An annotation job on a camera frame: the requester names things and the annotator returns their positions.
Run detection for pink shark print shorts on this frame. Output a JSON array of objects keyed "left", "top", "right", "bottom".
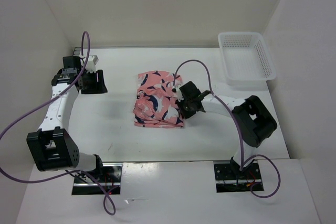
[{"left": 133, "top": 70, "right": 184, "bottom": 129}]

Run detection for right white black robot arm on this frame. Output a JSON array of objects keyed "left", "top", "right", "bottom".
[{"left": 176, "top": 81, "right": 278, "bottom": 178}]

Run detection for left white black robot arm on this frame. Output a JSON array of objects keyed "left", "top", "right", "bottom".
[{"left": 26, "top": 55, "right": 108, "bottom": 182}]

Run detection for white perforated plastic basket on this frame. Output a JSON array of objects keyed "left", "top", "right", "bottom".
[{"left": 217, "top": 31, "right": 276, "bottom": 86}]

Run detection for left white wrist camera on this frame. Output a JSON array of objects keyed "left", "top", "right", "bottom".
[{"left": 85, "top": 55, "right": 99, "bottom": 73}]

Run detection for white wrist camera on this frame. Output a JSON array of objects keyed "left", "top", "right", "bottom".
[
  {"left": 85, "top": 55, "right": 99, "bottom": 73},
  {"left": 172, "top": 84, "right": 184, "bottom": 101}
]

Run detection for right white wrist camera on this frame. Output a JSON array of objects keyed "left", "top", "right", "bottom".
[{"left": 172, "top": 84, "right": 184, "bottom": 101}]

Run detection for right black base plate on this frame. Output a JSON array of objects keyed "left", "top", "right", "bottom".
[{"left": 214, "top": 161, "right": 264, "bottom": 193}]

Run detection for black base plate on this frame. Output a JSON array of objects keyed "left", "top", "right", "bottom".
[
  {"left": 214, "top": 161, "right": 264, "bottom": 193},
  {"left": 71, "top": 163, "right": 122, "bottom": 196}
]

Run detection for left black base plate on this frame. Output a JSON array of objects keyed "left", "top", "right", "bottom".
[{"left": 71, "top": 163, "right": 122, "bottom": 196}]

